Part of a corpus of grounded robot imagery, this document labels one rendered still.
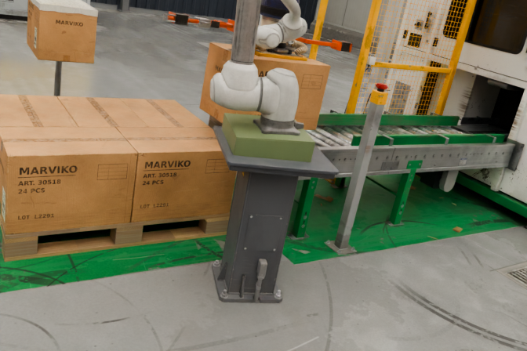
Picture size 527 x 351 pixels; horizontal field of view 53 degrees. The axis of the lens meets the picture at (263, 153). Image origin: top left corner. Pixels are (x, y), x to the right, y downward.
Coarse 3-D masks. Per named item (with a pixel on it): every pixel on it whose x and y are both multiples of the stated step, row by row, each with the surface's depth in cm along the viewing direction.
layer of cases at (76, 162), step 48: (0, 96) 311; (48, 96) 328; (0, 144) 255; (48, 144) 255; (96, 144) 266; (144, 144) 278; (192, 144) 292; (0, 192) 259; (48, 192) 249; (96, 192) 262; (144, 192) 276; (192, 192) 292
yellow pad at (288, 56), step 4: (256, 52) 290; (260, 52) 290; (264, 52) 292; (268, 52) 293; (272, 52) 296; (276, 52) 299; (280, 52) 302; (284, 52) 305; (288, 52) 304; (264, 56) 291; (268, 56) 292; (272, 56) 294; (276, 56) 295; (280, 56) 297; (284, 56) 298; (288, 56) 299; (292, 56) 301; (296, 56) 304; (300, 56) 306; (304, 60) 307
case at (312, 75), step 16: (224, 48) 292; (208, 64) 307; (256, 64) 280; (272, 64) 285; (288, 64) 291; (304, 64) 298; (320, 64) 305; (208, 80) 307; (304, 80) 302; (320, 80) 309; (208, 96) 308; (304, 96) 307; (320, 96) 314; (208, 112) 308; (224, 112) 293; (240, 112) 285; (256, 112) 292; (304, 112) 311; (304, 128) 316
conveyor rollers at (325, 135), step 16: (320, 128) 370; (336, 128) 381; (352, 128) 392; (384, 128) 404; (400, 128) 414; (416, 128) 423; (432, 128) 433; (448, 128) 450; (320, 144) 339; (336, 144) 341
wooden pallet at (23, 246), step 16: (0, 224) 261; (128, 224) 278; (144, 224) 283; (208, 224) 305; (224, 224) 312; (16, 240) 250; (32, 240) 254; (80, 240) 277; (96, 240) 280; (112, 240) 282; (128, 240) 282; (144, 240) 289; (160, 240) 292; (176, 240) 298; (16, 256) 253; (32, 256) 257
